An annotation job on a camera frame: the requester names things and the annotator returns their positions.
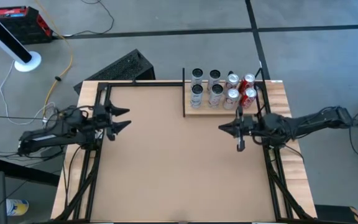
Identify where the yellow floor cable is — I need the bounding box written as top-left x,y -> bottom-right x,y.
34,0 -> 75,121

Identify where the silver Diet Coke can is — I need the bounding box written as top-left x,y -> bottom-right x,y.
223,88 -> 240,110
225,73 -> 240,91

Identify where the thin black floor cable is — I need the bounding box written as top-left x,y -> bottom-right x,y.
53,0 -> 115,40

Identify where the white Peach Vibe Celsius can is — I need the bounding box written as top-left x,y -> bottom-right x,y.
208,83 -> 224,109
209,69 -> 222,86

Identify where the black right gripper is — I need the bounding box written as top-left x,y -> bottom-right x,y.
219,106 -> 262,152

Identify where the black case with orange stripes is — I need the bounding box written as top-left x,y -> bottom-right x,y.
314,203 -> 358,224

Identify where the white black pole stand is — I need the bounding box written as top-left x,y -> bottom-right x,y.
0,3 -> 42,73

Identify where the black aluminium rig frame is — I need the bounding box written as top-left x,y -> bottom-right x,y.
53,81 -> 318,224

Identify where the white Arctic Vibe Celsius can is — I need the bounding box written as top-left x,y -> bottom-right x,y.
190,83 -> 204,110
191,68 -> 204,86

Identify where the red and black toolbox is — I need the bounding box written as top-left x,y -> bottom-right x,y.
0,6 -> 55,45

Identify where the red Coca-Cola can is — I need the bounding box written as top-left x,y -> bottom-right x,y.
240,73 -> 256,91
239,87 -> 257,110

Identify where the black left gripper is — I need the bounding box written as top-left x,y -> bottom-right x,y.
92,103 -> 132,141

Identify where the wooden shelf with black frame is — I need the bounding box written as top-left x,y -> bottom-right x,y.
181,67 -> 272,118

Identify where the white floor cable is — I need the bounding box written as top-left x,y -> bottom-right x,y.
0,60 -> 57,126

